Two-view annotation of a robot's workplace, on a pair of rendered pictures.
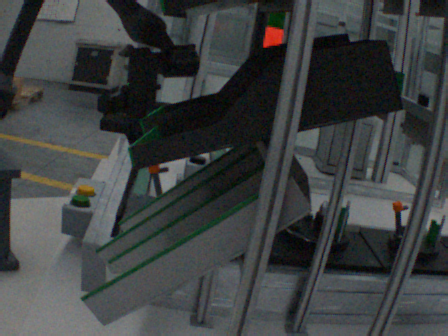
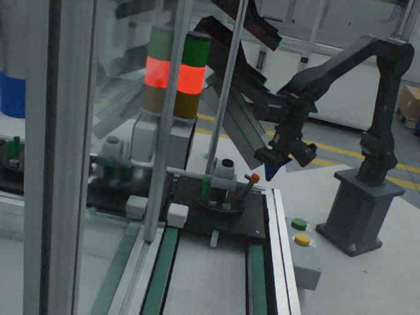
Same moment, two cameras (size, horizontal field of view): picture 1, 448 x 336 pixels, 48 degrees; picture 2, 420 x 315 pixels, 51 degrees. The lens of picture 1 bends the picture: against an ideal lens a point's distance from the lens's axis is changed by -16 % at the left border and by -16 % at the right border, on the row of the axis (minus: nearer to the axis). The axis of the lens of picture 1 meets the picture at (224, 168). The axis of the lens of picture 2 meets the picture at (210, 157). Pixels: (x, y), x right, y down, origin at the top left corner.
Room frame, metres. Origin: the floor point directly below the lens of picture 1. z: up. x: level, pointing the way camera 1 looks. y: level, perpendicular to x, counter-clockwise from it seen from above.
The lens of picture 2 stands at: (2.04, 0.09, 1.55)
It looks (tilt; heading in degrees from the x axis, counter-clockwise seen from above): 24 degrees down; 185
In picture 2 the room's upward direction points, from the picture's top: 12 degrees clockwise
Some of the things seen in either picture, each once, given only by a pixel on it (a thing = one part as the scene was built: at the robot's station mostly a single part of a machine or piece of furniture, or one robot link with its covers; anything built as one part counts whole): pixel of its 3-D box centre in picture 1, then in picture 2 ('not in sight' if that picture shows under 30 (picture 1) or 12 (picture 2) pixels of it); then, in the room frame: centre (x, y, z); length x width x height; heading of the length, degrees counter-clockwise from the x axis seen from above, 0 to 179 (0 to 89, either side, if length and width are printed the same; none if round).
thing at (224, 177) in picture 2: (200, 176); (221, 172); (1.04, 0.04, 1.06); 0.08 x 0.04 x 0.07; 97
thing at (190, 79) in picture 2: (271, 38); (190, 77); (1.24, -0.05, 1.33); 0.05 x 0.05 x 0.05
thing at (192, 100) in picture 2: not in sight; (185, 102); (1.24, -0.05, 1.28); 0.05 x 0.05 x 0.05
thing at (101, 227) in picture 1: (119, 192); (278, 305); (1.30, 0.23, 0.91); 0.89 x 0.06 x 0.11; 6
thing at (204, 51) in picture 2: (275, 18); (194, 50); (1.24, -0.05, 1.38); 0.05 x 0.05 x 0.05
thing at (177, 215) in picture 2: not in sight; (177, 215); (1.15, -0.04, 0.97); 0.05 x 0.05 x 0.04; 6
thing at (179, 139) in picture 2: not in sight; (186, 98); (1.24, -0.05, 1.29); 0.12 x 0.05 x 0.25; 6
